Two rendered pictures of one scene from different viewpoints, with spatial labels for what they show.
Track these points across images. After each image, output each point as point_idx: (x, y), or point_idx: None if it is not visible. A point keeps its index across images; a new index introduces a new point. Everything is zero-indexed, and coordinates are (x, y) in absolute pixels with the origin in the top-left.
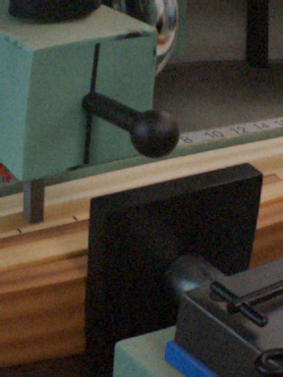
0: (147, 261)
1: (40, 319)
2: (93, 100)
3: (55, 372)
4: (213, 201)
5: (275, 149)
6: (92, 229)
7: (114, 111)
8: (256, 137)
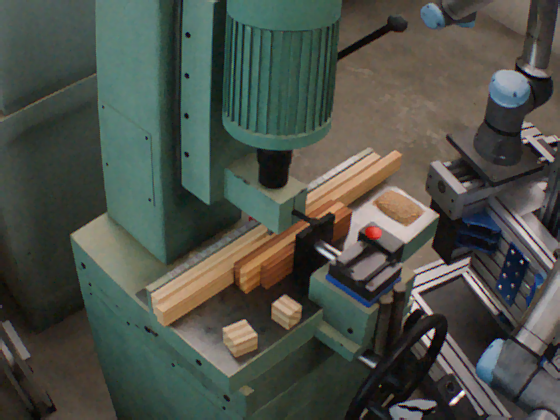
0: (309, 245)
1: (282, 267)
2: (295, 212)
3: (286, 283)
4: (323, 226)
5: (328, 188)
6: (296, 241)
7: (303, 217)
8: (321, 184)
